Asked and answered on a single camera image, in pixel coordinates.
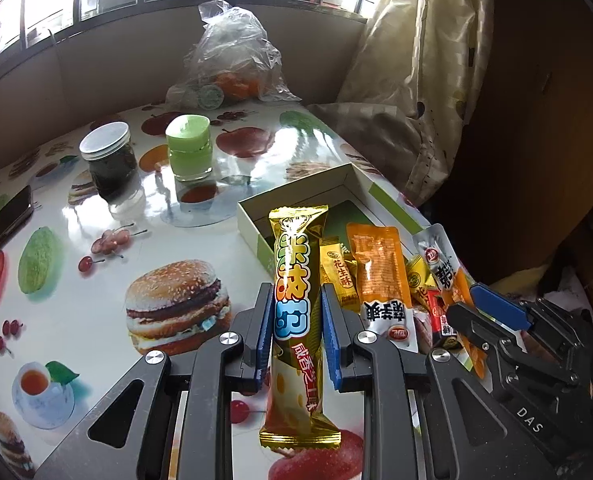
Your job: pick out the clear jar with white lid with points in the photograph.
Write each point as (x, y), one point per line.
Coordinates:
(110, 170)

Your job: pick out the black phone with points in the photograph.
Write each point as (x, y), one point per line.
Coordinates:
(1, 232)

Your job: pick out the yellow peanut crisp packet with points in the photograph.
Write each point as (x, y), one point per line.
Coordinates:
(336, 270)
(421, 280)

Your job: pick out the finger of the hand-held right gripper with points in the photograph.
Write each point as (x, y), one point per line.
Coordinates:
(476, 327)
(498, 305)

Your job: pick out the green cardboard box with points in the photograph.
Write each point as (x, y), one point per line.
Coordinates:
(306, 195)

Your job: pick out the brown wooden cabinet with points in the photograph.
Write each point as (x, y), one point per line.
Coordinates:
(551, 110)

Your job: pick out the orange and white snack packet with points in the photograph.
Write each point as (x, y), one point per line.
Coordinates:
(381, 270)
(441, 265)

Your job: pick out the cream patterned curtain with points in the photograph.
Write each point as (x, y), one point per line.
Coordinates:
(411, 60)

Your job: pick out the clear plastic bag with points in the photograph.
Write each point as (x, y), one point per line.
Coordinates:
(231, 50)

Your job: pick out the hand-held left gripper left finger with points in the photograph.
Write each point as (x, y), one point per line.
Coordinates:
(264, 330)

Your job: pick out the green lidded glass jar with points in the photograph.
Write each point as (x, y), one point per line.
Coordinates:
(189, 150)

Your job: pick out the gold long snack bar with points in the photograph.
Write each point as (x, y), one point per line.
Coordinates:
(296, 270)

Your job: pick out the dark red snack packet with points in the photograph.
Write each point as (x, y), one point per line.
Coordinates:
(437, 320)

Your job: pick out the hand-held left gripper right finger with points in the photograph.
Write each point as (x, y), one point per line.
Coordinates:
(331, 340)

